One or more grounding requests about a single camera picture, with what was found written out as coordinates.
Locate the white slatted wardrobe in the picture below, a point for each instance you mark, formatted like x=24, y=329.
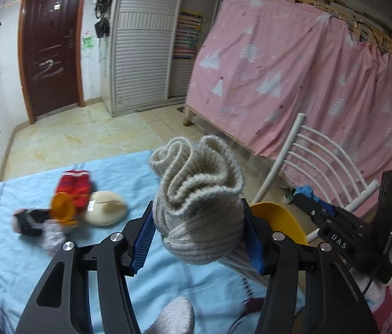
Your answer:
x=140, y=59

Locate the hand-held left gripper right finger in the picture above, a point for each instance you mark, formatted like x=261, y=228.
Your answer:
x=253, y=243

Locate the clear plastic wrapper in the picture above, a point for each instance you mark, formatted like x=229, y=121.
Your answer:
x=52, y=236

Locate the wooden bed frame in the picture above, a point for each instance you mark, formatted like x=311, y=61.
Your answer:
x=383, y=38

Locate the hanging black bags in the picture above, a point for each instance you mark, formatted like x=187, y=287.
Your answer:
x=103, y=24

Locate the blue green knitted toy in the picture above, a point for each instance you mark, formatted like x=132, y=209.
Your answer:
x=303, y=190

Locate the beige round pad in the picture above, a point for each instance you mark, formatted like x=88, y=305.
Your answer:
x=105, y=212

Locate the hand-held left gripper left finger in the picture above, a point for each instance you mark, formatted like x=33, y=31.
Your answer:
x=144, y=243

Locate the beige knitted scarf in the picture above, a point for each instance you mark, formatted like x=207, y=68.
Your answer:
x=199, y=215

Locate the dark brown door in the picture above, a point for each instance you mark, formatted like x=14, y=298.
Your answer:
x=53, y=41

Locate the yellow plastic bin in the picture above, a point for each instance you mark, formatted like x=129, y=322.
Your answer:
x=283, y=219

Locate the red striped sock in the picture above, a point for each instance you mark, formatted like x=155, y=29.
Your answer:
x=74, y=184

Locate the person's left hand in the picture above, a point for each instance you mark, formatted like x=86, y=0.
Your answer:
x=175, y=316

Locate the white metal chair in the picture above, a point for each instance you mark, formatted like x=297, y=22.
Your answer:
x=286, y=153

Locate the pink tree print curtain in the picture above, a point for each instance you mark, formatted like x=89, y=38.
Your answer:
x=286, y=76

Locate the colourful grid poster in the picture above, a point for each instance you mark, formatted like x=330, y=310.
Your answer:
x=187, y=34

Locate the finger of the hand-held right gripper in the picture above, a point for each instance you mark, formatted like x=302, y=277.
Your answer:
x=312, y=207

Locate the light blue printed tablecloth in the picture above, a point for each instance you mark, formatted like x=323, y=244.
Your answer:
x=8, y=268

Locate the small doll black white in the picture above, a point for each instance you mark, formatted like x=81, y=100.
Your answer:
x=29, y=221

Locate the person's right hand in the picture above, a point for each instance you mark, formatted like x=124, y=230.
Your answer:
x=375, y=292

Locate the orange translucent cup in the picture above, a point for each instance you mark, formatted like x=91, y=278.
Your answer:
x=62, y=208

